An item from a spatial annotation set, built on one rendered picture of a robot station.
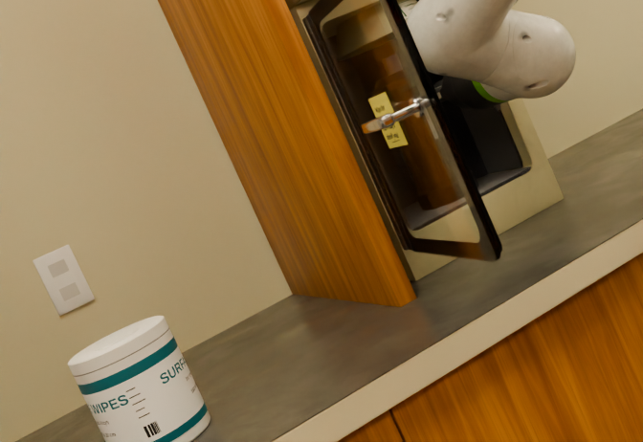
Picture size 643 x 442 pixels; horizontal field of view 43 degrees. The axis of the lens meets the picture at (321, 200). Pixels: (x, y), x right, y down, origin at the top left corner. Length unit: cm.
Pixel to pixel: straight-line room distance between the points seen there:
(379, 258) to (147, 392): 38
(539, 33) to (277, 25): 36
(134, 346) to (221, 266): 64
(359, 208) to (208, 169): 54
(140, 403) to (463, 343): 39
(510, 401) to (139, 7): 104
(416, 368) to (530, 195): 53
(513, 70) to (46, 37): 92
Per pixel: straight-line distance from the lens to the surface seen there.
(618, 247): 113
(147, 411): 102
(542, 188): 143
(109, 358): 101
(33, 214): 158
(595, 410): 116
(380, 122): 98
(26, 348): 159
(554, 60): 109
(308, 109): 116
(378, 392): 95
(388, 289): 119
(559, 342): 111
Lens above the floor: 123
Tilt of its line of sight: 5 degrees down
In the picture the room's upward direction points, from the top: 24 degrees counter-clockwise
